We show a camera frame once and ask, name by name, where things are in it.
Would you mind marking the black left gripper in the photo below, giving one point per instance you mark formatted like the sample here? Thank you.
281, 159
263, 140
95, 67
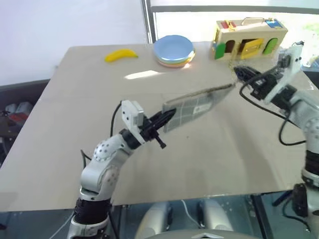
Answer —
150, 129

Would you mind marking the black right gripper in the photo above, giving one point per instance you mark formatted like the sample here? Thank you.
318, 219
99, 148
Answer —
264, 85

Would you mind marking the grey plaid pouch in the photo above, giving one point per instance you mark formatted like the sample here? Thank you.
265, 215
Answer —
199, 107

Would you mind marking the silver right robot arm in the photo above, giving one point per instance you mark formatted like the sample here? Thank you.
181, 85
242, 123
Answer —
310, 124

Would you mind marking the wooden lock box toy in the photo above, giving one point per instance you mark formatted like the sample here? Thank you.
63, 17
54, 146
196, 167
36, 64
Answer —
251, 32

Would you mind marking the pink plate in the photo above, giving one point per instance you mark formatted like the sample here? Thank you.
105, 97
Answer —
174, 65

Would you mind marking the green plate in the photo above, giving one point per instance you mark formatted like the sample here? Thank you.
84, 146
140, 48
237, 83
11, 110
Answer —
166, 61

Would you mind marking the yellow plate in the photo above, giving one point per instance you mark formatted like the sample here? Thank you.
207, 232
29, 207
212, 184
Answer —
191, 56

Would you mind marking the yellow toy banana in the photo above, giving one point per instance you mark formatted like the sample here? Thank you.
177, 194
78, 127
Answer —
119, 55

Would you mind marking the grey rounded robot leg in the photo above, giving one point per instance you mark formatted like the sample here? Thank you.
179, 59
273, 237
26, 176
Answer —
215, 216
153, 219

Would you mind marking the grey robot torso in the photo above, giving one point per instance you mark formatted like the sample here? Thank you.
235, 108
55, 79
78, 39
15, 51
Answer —
202, 234

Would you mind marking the dark storage shelf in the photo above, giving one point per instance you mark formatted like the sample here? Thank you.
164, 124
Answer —
22, 99

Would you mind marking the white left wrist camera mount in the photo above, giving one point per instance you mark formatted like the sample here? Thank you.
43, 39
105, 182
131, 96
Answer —
132, 118

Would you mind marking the grey window frame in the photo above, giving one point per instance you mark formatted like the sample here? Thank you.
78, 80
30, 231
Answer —
149, 22

